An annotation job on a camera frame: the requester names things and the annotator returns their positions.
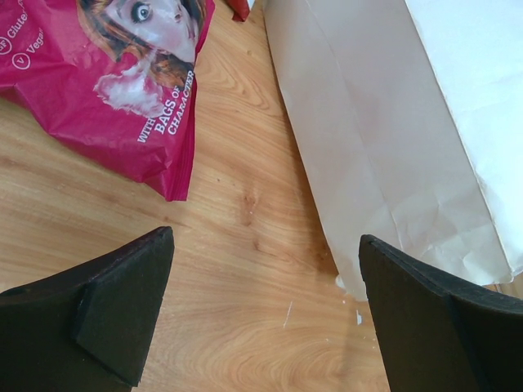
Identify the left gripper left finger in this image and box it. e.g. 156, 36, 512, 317
1, 226, 175, 391

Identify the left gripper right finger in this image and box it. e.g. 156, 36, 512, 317
359, 234, 522, 391

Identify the brown paper bag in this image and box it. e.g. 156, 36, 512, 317
264, 1, 522, 301

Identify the magenta crisps bag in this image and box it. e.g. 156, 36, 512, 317
1, 0, 215, 201

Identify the red white chips bag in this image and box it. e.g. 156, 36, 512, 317
226, 0, 254, 22

